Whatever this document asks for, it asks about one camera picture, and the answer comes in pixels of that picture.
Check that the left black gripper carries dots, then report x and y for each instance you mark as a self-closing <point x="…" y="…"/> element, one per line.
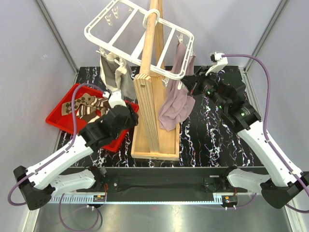
<point x="133" y="120"/>

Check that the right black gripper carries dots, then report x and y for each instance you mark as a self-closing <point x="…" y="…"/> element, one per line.
<point x="200" y="77"/>

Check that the brown striped sock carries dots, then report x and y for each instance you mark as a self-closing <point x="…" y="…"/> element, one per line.
<point x="90" y="105"/>

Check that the white hanger clip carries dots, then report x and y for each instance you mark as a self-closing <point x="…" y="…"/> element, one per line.
<point x="165" y="82"/>

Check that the white clip hanger frame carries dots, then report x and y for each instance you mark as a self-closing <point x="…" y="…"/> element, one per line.
<point x="121" y="28"/>

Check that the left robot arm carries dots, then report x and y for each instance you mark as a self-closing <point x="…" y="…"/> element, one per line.
<point x="41" y="182"/>

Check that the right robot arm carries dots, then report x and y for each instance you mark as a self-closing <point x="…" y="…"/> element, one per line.
<point x="284" y="180"/>

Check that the white clip holding mauve sock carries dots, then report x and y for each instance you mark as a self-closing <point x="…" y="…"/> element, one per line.
<point x="180" y="38"/>

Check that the mauve sock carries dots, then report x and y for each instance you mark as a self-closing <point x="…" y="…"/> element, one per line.
<point x="178" y="105"/>

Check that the wooden stand with tray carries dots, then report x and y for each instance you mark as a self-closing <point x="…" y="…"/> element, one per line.
<point x="149" y="140"/>

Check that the grey beige sock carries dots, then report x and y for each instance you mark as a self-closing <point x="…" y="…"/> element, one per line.
<point x="115" y="73"/>

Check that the black marble mat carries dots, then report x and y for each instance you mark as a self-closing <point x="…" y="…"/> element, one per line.
<point x="205" y="141"/>

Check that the red plastic tray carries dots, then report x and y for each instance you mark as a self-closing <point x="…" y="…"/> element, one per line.
<point x="70" y="116"/>

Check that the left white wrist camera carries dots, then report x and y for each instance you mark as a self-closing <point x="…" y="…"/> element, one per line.
<point x="115" y="98"/>

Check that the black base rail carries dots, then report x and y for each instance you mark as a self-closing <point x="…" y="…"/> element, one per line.
<point x="184" y="184"/>

